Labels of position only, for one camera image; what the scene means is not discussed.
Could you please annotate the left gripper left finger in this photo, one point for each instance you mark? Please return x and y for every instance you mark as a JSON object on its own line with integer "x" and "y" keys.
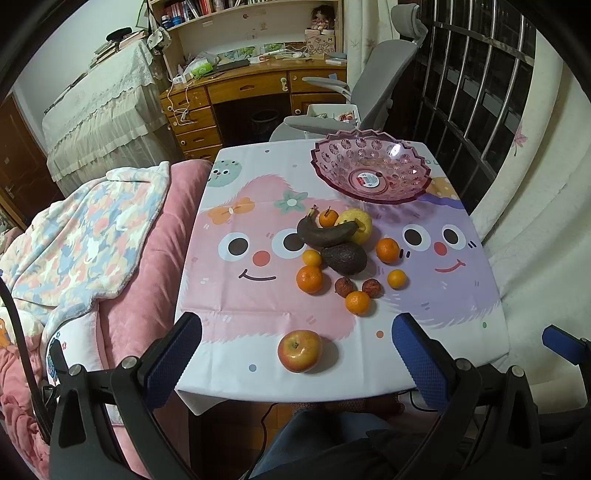
{"x": 83, "y": 443}

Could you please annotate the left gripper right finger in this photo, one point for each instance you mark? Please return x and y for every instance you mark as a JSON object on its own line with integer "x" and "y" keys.
{"x": 487, "y": 425}

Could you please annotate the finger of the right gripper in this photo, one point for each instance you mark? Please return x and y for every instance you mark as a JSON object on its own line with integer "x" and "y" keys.
{"x": 574, "y": 350}

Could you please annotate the small orange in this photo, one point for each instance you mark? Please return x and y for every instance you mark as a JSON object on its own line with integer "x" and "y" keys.
{"x": 312, "y": 258}
{"x": 397, "y": 279}

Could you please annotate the dark red fruit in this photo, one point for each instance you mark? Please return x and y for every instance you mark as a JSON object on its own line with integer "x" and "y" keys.
{"x": 373, "y": 288}
{"x": 344, "y": 286}

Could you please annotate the red apple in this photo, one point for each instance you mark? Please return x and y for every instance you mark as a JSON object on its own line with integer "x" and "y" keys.
{"x": 300, "y": 350}

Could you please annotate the dark avocado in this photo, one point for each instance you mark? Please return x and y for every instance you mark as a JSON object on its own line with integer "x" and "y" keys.
{"x": 347, "y": 258}

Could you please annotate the yellow pear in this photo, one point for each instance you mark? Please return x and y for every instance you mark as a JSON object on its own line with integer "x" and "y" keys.
{"x": 362, "y": 220}

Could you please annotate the large mandarin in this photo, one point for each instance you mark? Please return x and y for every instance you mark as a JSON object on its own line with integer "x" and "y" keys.
{"x": 310, "y": 279}

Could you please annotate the overripe black banana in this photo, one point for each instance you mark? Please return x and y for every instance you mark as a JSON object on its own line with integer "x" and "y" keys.
{"x": 323, "y": 237}

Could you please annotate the stemmed mandarin orange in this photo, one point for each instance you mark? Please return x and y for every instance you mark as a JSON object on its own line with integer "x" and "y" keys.
{"x": 328, "y": 218}

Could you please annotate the white curtain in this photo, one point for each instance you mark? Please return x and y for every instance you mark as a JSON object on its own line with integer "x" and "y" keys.
{"x": 535, "y": 224}

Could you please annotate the pastel patterned blanket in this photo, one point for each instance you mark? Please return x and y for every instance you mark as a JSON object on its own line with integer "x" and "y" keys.
{"x": 85, "y": 248}

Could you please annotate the wooden door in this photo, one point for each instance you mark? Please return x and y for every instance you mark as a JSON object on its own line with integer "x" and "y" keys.
{"x": 25, "y": 180}

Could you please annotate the pink plastic fruit bowl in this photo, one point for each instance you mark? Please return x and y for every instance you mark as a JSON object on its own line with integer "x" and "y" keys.
{"x": 371, "y": 166}

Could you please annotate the metal window grille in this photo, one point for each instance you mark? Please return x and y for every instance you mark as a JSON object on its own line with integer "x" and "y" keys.
{"x": 468, "y": 88}

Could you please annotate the lace covered cabinet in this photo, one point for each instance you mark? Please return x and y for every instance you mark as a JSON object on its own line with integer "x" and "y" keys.
{"x": 111, "y": 118}

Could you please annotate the grey office chair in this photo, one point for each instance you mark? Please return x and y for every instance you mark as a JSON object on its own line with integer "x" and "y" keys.
{"x": 381, "y": 42}

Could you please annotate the wooden desk with drawers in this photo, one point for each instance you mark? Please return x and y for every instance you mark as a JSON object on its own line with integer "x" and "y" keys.
{"x": 244, "y": 105}

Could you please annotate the wooden bookshelf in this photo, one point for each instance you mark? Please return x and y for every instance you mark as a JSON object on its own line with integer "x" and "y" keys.
{"x": 264, "y": 27}

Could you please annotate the doll on desk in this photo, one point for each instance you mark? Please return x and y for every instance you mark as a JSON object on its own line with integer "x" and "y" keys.
{"x": 323, "y": 18}

